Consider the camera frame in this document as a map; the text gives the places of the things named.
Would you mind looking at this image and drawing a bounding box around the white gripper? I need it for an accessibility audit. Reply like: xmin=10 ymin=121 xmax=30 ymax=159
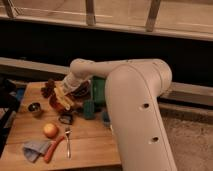
xmin=61 ymin=73 xmax=83 ymax=94

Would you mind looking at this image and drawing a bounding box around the yellow banana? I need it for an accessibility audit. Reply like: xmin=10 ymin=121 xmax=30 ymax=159
xmin=54 ymin=86 xmax=74 ymax=110

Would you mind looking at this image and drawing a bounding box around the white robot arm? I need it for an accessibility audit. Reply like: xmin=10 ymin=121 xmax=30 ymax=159
xmin=62 ymin=59 xmax=177 ymax=171

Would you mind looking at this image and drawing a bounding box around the dark brown bowl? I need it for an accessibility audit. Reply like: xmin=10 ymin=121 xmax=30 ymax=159
xmin=73 ymin=81 xmax=90 ymax=97

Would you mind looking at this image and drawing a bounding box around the red bowl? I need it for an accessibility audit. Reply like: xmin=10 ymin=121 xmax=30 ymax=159
xmin=49 ymin=94 xmax=75 ymax=114

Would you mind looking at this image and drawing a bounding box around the dark grape bunch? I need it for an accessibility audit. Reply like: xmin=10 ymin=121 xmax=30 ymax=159
xmin=41 ymin=79 xmax=55 ymax=98

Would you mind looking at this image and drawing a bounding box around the green plastic tray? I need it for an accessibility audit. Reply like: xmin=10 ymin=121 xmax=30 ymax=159
xmin=91 ymin=77 xmax=105 ymax=106

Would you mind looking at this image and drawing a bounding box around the small metal cup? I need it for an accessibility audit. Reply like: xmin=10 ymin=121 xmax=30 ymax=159
xmin=28 ymin=102 xmax=42 ymax=117

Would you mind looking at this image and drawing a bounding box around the silver fork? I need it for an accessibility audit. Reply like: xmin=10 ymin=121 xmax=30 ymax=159
xmin=65 ymin=126 xmax=71 ymax=158

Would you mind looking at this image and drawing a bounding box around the red yellow apple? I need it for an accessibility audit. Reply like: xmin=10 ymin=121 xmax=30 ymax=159
xmin=43 ymin=123 xmax=59 ymax=138

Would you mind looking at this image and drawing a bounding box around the blue sponge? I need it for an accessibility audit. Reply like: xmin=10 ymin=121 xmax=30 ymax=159
xmin=102 ymin=111 xmax=111 ymax=127

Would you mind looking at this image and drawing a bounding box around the wooden board table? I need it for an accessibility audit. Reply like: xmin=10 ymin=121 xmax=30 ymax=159
xmin=0 ymin=82 xmax=120 ymax=171

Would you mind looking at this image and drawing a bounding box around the blue grey cloth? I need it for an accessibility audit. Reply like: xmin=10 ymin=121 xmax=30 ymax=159
xmin=23 ymin=140 xmax=51 ymax=163

